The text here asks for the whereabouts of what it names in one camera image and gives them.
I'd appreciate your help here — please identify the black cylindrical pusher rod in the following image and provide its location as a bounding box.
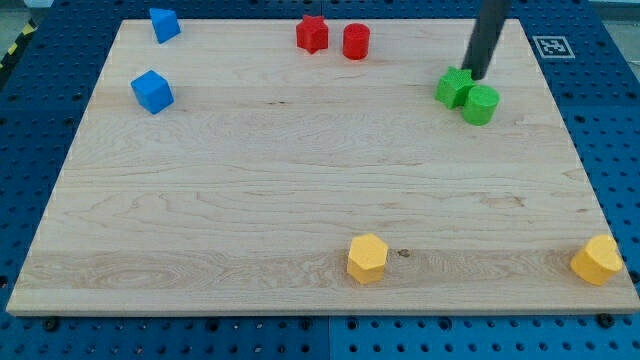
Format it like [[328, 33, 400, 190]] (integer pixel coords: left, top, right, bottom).
[[461, 0, 512, 80]]

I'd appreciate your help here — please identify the green star block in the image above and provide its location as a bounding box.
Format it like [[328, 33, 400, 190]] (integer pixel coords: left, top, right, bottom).
[[435, 67, 475, 109]]

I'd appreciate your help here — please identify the red star block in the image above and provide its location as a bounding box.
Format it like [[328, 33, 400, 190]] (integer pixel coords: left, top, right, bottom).
[[296, 15, 329, 54]]

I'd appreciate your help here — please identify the white fiducial marker tag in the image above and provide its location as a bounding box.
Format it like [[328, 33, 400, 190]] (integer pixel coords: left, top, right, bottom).
[[533, 35, 575, 59]]

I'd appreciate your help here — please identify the green cylinder block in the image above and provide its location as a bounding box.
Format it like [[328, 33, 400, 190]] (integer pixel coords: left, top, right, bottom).
[[462, 85, 500, 126]]

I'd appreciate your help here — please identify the red cylinder block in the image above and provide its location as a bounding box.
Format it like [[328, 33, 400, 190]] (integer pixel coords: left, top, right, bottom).
[[342, 23, 370, 60]]

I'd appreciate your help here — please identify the yellow hexagon block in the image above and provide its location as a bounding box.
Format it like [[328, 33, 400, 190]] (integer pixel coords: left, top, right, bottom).
[[347, 233, 389, 284]]

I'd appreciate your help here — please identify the light wooden board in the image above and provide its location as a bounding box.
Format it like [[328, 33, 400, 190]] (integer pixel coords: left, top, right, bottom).
[[7, 19, 639, 317]]

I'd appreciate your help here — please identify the blue cube block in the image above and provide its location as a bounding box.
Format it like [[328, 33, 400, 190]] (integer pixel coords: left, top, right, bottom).
[[131, 70, 174, 114]]

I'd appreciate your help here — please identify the yellow black hazard tape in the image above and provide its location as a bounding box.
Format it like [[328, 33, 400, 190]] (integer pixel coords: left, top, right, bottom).
[[1, 19, 38, 71]]

